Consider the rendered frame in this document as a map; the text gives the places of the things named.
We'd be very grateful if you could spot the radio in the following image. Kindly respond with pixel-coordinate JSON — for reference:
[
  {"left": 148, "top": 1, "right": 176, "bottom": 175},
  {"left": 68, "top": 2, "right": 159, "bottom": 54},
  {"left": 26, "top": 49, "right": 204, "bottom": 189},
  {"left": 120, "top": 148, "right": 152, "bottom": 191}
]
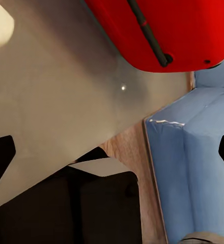
[{"left": 85, "top": 0, "right": 224, "bottom": 73}]

